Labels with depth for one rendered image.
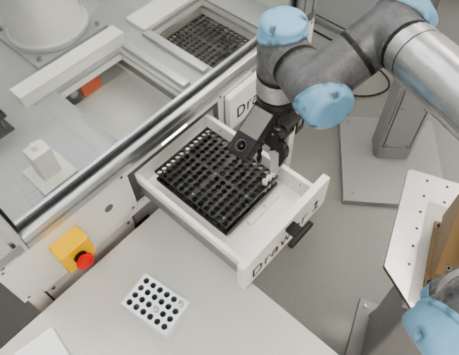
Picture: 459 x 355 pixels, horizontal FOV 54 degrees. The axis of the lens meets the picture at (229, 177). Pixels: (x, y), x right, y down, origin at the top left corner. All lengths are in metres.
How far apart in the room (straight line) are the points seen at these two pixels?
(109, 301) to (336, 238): 1.16
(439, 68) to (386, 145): 1.58
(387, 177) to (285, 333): 1.28
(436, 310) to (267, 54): 0.43
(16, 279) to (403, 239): 0.86
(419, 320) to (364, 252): 1.54
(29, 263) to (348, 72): 0.71
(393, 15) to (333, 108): 0.14
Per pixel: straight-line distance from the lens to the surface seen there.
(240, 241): 1.01
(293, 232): 0.94
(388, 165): 2.21
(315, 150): 2.23
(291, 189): 1.08
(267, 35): 0.69
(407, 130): 2.09
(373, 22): 0.66
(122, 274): 1.10
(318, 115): 0.63
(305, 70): 0.65
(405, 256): 1.14
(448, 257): 1.05
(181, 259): 1.08
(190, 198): 0.99
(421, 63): 0.59
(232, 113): 1.18
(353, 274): 1.94
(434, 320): 0.45
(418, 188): 1.25
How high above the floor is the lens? 1.74
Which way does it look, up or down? 56 degrees down
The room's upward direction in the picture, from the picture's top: 2 degrees counter-clockwise
